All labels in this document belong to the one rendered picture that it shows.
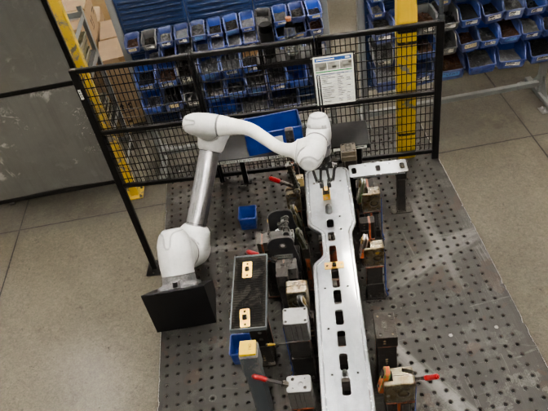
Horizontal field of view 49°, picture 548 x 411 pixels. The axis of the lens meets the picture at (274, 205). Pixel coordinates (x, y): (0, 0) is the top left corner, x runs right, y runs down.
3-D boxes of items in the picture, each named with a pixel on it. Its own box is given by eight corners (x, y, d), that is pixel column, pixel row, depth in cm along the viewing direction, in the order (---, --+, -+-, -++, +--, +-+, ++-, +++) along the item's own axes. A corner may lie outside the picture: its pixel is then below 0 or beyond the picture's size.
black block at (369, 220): (381, 267, 294) (379, 223, 274) (359, 268, 295) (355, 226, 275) (379, 254, 300) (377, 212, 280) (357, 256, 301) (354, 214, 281)
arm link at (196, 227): (165, 265, 293) (183, 261, 314) (196, 272, 289) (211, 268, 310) (194, 109, 290) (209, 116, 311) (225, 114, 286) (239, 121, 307)
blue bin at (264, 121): (305, 145, 319) (302, 125, 311) (249, 156, 319) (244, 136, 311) (299, 128, 332) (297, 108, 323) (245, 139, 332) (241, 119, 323)
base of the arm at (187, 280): (155, 293, 267) (153, 280, 267) (164, 288, 289) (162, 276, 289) (196, 285, 267) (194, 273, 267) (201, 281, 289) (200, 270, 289)
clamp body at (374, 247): (390, 301, 277) (388, 250, 254) (363, 303, 279) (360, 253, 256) (387, 286, 284) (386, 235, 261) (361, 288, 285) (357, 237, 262)
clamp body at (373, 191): (386, 246, 303) (384, 195, 280) (362, 249, 304) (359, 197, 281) (383, 233, 310) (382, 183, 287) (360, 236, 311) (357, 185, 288)
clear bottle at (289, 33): (298, 55, 310) (294, 19, 297) (286, 56, 311) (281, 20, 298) (298, 49, 315) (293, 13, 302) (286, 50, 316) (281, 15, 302)
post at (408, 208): (413, 212, 318) (413, 170, 299) (391, 214, 319) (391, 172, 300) (410, 204, 323) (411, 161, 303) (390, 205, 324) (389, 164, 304)
